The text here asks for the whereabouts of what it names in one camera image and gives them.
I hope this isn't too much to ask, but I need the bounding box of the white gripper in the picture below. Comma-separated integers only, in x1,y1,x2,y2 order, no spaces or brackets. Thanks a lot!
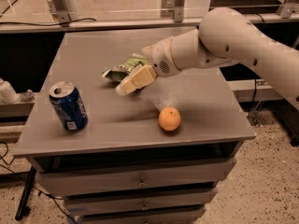
116,36,180,96

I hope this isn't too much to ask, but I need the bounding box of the green jalapeno chip bag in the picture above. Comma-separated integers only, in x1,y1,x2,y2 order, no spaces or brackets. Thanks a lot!
101,53,148,82

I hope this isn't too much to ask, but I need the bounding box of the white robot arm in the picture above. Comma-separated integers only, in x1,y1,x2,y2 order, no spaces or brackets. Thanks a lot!
116,7,299,109

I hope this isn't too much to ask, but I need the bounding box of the blue pepsi can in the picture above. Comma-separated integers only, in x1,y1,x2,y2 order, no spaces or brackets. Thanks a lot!
49,81,88,132

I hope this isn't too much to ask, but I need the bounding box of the orange fruit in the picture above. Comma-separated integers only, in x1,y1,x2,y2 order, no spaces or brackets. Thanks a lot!
158,106,181,132

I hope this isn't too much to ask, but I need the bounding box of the grey drawer cabinet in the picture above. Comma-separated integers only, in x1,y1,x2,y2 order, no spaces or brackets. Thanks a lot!
12,26,257,224

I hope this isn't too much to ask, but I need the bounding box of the top grey drawer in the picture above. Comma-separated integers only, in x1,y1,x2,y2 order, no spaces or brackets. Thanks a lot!
36,158,236,196

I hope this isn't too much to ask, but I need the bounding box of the grey drawer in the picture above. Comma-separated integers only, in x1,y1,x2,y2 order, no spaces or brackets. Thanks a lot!
81,205,206,224
36,158,236,196
65,188,217,216

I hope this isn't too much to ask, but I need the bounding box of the small grey knob object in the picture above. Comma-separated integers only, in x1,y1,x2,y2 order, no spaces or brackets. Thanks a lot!
20,90,35,102

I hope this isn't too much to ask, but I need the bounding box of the white bottle at left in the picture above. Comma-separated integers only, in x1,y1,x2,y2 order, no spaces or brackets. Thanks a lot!
0,78,19,104

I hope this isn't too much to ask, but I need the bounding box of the middle grey drawer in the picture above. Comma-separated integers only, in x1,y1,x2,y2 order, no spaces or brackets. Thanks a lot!
65,188,217,216

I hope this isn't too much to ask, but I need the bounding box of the bottom grey drawer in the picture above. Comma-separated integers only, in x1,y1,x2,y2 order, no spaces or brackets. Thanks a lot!
81,205,206,224

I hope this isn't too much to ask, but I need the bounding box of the black table leg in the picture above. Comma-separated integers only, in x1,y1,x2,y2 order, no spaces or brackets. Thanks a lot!
15,167,36,221

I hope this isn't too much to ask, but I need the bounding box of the horizontal metal rail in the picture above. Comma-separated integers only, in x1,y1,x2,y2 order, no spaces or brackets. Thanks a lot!
0,12,299,35

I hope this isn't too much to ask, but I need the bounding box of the metal frame post centre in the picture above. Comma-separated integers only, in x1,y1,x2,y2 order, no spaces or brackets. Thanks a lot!
160,0,185,22

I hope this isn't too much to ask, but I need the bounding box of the metal frame post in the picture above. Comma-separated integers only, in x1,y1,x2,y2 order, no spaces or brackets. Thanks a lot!
160,0,185,22
46,0,79,23

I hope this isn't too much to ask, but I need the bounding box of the black cable on rail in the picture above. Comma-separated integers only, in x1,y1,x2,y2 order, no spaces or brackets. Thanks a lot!
0,17,97,28

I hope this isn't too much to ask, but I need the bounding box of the metal frame post left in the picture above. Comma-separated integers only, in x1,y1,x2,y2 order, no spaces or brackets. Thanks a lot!
46,0,79,23

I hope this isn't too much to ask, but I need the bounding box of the black floor cable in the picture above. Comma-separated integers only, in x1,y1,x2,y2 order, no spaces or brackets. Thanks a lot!
0,141,78,224

